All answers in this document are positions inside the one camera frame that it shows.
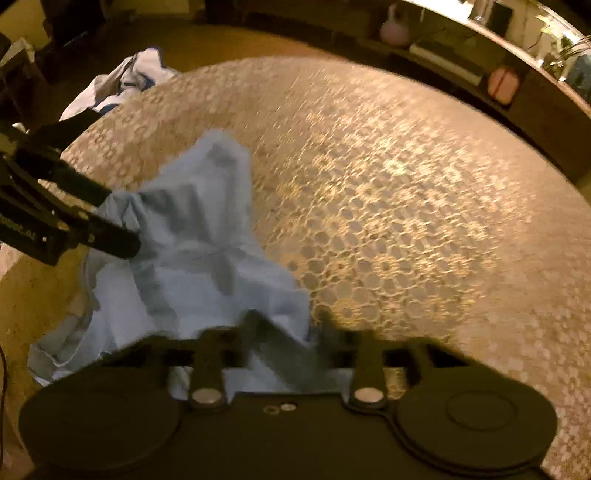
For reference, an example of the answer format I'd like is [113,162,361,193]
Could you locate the light blue t-shirt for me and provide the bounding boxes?
[28,130,329,393]

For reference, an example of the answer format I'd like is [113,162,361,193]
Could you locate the white and blue jersey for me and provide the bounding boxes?
[59,47,179,121]

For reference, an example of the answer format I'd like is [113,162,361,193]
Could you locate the floral lace tablecloth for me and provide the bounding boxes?
[1,57,590,479]

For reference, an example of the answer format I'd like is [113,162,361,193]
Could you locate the pink box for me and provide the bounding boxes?
[487,67,520,106]

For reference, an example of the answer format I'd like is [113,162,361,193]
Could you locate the long wooden sideboard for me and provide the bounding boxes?
[235,1,590,183]

